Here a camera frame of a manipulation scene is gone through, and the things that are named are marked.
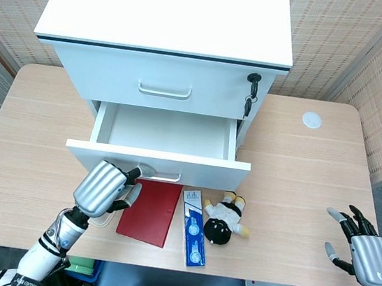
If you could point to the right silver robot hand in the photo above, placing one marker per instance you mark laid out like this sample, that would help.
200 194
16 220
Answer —
371 258

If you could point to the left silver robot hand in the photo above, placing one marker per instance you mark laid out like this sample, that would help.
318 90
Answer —
98 190

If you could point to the white shallow drawer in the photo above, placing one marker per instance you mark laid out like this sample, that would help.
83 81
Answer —
164 132

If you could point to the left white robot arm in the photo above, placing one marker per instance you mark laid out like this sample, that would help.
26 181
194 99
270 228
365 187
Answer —
42 257

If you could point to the white drawer with lock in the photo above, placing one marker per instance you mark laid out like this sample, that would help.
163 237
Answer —
98 74

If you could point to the white drawer cabinet body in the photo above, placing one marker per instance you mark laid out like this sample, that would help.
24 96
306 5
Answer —
166 12

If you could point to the red hardcover book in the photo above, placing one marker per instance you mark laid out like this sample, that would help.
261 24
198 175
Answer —
149 215

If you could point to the green box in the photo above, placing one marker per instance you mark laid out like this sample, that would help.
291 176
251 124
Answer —
81 265

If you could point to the blue toothpaste box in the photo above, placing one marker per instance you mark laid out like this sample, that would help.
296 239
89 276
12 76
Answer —
194 235

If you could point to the plush doll with black hair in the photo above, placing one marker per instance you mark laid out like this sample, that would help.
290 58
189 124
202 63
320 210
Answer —
218 229

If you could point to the grey partition post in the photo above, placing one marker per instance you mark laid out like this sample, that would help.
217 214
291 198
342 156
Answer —
373 50

